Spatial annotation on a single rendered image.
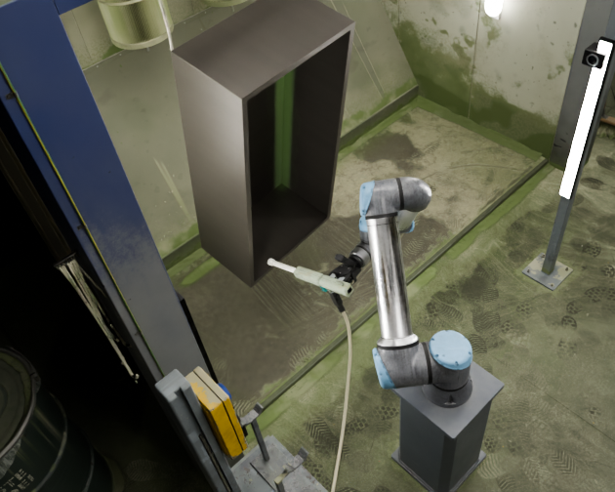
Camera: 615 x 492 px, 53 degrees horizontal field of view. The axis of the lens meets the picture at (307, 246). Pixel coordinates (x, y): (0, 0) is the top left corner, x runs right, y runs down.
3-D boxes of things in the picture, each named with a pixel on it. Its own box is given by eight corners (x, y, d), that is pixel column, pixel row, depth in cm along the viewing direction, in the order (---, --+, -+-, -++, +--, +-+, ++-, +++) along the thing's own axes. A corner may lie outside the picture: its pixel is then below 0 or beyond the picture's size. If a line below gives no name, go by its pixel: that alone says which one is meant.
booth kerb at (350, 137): (110, 312, 353) (102, 299, 344) (108, 310, 354) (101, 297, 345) (418, 100, 463) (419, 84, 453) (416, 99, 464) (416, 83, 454)
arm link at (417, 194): (433, 168, 212) (409, 211, 279) (397, 173, 212) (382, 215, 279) (439, 201, 210) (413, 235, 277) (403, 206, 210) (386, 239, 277)
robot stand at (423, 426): (486, 456, 279) (505, 384, 232) (443, 505, 266) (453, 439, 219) (432, 413, 295) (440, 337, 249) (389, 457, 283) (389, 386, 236)
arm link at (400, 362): (430, 389, 214) (402, 176, 209) (380, 396, 214) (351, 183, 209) (422, 378, 229) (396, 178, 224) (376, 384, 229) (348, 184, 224)
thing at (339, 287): (366, 314, 271) (350, 280, 256) (359, 322, 269) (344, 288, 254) (287, 284, 302) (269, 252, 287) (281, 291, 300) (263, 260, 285)
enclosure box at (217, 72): (201, 247, 313) (170, 51, 215) (281, 183, 340) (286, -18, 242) (250, 288, 300) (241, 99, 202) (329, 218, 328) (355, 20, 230)
